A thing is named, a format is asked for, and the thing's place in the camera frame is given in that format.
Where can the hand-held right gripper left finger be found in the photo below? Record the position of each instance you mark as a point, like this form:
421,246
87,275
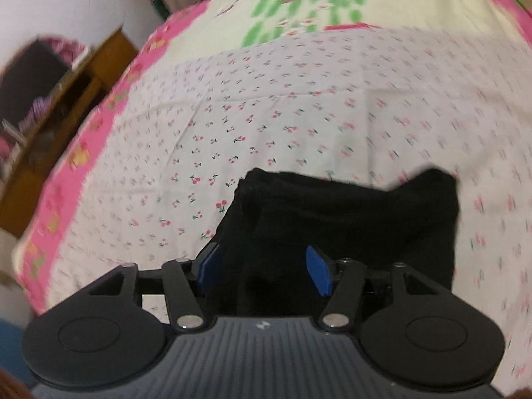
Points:
209,268

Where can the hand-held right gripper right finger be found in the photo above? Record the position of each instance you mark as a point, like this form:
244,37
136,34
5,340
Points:
318,270

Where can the black pants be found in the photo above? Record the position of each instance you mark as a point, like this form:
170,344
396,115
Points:
353,216

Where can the floral printed bed sheet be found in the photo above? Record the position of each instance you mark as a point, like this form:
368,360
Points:
291,104

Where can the blue mat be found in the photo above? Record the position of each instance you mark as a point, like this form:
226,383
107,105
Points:
12,349

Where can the wooden bedside cabinet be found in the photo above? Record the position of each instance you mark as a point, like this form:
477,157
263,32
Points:
114,54

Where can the black bag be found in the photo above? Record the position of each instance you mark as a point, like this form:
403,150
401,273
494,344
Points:
29,75

